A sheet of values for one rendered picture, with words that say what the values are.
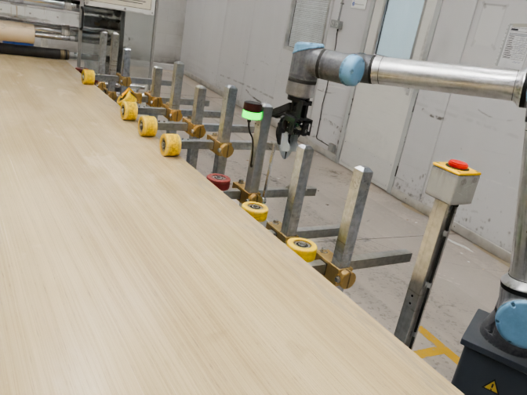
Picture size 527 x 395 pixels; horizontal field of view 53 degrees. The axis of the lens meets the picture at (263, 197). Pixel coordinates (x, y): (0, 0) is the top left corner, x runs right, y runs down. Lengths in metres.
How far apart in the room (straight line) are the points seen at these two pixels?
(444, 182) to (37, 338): 0.80
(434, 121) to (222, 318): 3.97
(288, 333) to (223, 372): 0.18
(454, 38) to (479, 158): 1.04
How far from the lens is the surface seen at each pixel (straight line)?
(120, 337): 0.94
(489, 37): 4.55
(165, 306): 1.03
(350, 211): 1.35
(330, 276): 1.42
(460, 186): 1.12
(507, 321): 1.60
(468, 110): 4.57
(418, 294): 1.22
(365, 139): 5.48
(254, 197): 1.74
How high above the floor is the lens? 1.46
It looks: 20 degrees down
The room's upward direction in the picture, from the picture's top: 10 degrees clockwise
